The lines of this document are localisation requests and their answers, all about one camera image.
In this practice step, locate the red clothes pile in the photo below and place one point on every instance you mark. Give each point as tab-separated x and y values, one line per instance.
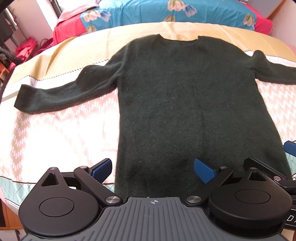
30	48

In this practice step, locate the blue floral quilt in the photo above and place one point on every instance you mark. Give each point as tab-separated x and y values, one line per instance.
110	14

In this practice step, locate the patterned yellow beige bedspread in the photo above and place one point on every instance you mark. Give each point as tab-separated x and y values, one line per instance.
87	133

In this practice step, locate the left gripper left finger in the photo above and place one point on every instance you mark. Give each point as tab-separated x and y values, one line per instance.
91	180

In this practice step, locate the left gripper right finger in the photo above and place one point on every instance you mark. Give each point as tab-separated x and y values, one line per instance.
212	178

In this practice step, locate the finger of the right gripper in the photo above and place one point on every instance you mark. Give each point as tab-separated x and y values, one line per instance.
290	149

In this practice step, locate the dark green knit sweater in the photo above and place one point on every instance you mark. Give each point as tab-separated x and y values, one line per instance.
178	101

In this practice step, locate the pink pillow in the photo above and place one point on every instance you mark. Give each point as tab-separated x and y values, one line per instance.
77	9

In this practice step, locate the red bed sheet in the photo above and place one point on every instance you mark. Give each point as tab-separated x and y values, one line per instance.
74	27

